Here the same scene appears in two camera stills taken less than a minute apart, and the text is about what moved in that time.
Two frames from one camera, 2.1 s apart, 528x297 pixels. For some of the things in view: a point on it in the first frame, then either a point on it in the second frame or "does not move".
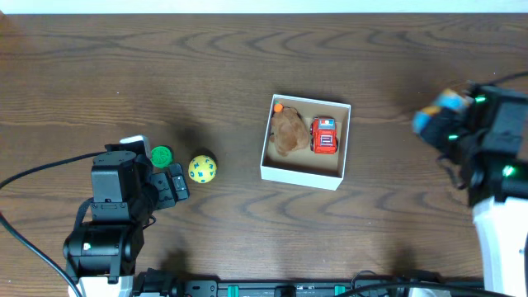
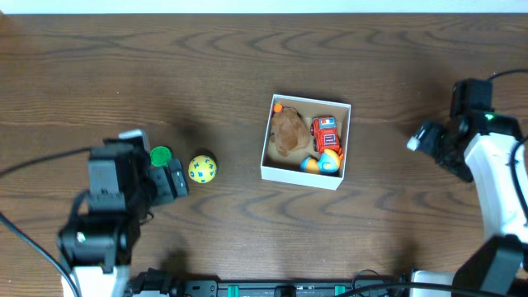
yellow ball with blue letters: [202, 169] does not move
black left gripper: [166, 188] does not move
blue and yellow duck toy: [447, 98] → [328, 162]
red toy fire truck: [324, 139] does not move
